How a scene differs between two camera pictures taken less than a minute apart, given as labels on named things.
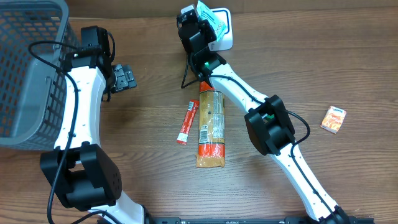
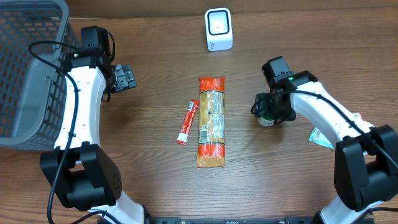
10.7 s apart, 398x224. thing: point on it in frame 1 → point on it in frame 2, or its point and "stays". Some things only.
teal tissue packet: (208, 14) → (317, 137)
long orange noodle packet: (212, 127) stays
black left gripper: (123, 78) stays
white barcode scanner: (225, 42) stays
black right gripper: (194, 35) → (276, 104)
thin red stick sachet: (192, 109) stays
